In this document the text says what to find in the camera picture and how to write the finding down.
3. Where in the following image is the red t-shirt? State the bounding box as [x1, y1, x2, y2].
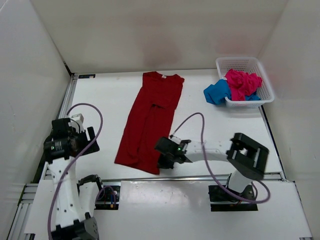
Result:
[114, 71, 185, 175]

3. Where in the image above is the pink t-shirt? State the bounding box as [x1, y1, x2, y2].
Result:
[225, 69, 263, 102]

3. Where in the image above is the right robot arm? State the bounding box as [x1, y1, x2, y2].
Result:
[154, 133, 270, 200]

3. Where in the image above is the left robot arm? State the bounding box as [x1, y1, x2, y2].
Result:
[43, 114, 105, 240]

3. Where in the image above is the white front cover board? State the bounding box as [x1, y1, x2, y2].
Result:
[24, 180, 313, 238]

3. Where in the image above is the blue t-shirt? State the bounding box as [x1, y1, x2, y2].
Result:
[203, 79, 261, 105]

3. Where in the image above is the white plastic laundry basket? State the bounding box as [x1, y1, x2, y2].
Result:
[215, 56, 275, 108]

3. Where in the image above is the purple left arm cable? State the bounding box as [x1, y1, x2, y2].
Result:
[46, 102, 118, 238]

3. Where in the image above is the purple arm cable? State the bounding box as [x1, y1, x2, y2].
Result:
[46, 102, 118, 238]
[171, 112, 271, 205]

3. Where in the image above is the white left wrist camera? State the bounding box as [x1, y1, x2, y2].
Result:
[69, 113, 85, 133]

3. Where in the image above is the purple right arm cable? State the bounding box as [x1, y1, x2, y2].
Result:
[171, 112, 271, 205]

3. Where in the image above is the aluminium front rail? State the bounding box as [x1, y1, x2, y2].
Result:
[40, 167, 286, 182]

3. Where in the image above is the aluminium rail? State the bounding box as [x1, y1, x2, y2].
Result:
[6, 64, 97, 240]
[40, 167, 286, 182]

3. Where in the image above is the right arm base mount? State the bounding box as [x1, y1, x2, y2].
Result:
[208, 185, 258, 212]

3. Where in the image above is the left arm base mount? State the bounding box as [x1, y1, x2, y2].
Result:
[94, 185, 121, 211]

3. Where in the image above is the aluminium left side rail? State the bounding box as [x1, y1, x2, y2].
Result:
[6, 64, 97, 240]

